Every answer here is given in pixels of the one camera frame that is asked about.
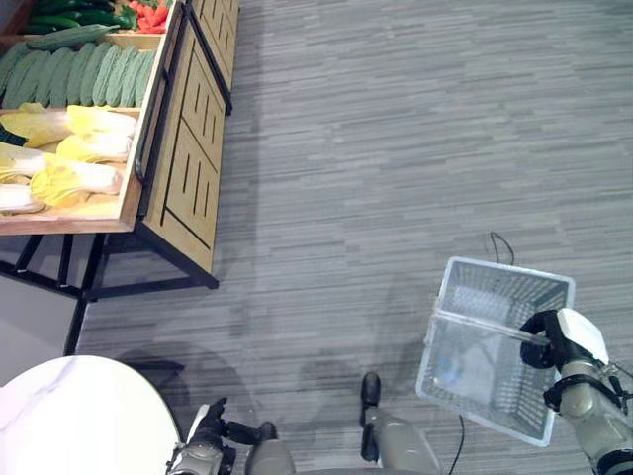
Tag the green pepper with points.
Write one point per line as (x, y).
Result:
(128, 17)

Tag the yellow white napa cabbage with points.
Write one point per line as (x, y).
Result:
(74, 182)
(94, 147)
(34, 126)
(17, 199)
(101, 120)
(22, 163)

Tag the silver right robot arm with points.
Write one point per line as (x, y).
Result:
(593, 410)

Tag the green bumpy bitter melon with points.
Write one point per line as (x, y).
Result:
(123, 74)
(110, 74)
(11, 64)
(80, 71)
(136, 76)
(25, 79)
(52, 76)
(69, 35)
(95, 74)
(147, 74)

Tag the wooden produce stand black frame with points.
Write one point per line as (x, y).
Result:
(190, 148)

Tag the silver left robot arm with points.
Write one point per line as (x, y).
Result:
(198, 457)

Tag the white round marble table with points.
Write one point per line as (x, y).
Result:
(74, 420)

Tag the clear plastic shopping basket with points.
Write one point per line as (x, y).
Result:
(475, 371)

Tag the dark green cucumber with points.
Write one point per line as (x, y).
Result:
(42, 29)
(54, 21)
(66, 7)
(99, 18)

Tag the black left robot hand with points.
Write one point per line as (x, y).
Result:
(217, 420)

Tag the silver left robot leg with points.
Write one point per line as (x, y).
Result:
(271, 455)

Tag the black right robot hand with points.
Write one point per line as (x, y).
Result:
(577, 327)

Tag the red pepper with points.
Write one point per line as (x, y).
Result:
(154, 18)
(141, 6)
(151, 28)

